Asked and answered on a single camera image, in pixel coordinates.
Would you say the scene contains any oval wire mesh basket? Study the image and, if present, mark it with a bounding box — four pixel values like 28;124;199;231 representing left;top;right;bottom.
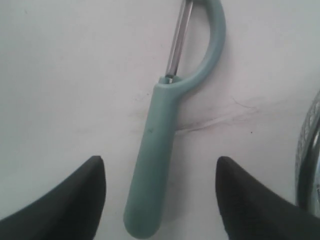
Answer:
295;93;320;218

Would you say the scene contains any teal vegetable peeler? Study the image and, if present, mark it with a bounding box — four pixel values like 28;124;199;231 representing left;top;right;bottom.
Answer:
123;0;226;239

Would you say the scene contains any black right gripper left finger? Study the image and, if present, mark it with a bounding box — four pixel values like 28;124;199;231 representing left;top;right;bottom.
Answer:
0;155;106;240

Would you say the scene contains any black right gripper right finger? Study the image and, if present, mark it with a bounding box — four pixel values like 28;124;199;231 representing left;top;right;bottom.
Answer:
215;156;320;240

